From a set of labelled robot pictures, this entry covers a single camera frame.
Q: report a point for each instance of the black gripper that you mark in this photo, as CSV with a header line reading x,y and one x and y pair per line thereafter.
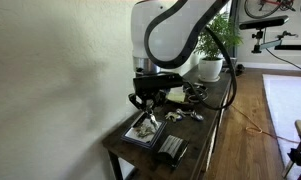
x,y
153,96

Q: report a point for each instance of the key bunch with black fob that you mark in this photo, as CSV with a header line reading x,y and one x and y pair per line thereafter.
x,y
153,120

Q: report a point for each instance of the key bunch with blue tag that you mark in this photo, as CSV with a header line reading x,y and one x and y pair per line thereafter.
x,y
197,116

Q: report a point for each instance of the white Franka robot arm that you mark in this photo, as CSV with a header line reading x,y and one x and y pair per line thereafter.
x,y
163,30

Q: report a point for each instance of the small keys with orange tag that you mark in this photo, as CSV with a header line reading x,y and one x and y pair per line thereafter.
x,y
143,132

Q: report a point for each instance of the blue white square plate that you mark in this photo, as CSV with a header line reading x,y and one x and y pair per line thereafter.
x,y
133,134

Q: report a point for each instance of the yellow paper note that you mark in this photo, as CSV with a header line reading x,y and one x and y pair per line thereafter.
x,y
176,96

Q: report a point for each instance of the black white striped wallet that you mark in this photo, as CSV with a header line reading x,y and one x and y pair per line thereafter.
x,y
171,146

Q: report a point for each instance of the dark blue glass bowl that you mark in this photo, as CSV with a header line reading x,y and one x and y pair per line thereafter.
x,y
200,102

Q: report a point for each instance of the white pot saucer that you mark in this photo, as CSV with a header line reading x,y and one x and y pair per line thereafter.
x,y
208,80

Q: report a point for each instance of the dark wooden console table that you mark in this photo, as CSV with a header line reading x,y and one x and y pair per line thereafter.
x,y
203,136

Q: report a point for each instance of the white plant pot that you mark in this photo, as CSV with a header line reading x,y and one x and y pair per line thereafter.
x,y
210,68

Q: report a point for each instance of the green potted palm plant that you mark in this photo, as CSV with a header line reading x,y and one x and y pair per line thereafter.
x,y
220,36

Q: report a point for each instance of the small black floor object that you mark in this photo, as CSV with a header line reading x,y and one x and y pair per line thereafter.
x,y
240,69

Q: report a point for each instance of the white floor rug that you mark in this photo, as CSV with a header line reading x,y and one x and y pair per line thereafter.
x,y
286,100

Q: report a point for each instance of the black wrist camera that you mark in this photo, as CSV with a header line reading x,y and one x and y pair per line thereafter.
x,y
156,82

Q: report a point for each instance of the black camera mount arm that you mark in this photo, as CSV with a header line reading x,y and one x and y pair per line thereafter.
x,y
270,45

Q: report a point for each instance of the black stereo camera bar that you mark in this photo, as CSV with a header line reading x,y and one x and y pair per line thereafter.
x,y
263,22

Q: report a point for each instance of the black wall rail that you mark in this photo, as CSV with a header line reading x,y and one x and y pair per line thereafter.
x,y
293,47

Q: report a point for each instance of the red frame bicycle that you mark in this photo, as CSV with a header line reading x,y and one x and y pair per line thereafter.
x,y
273,2

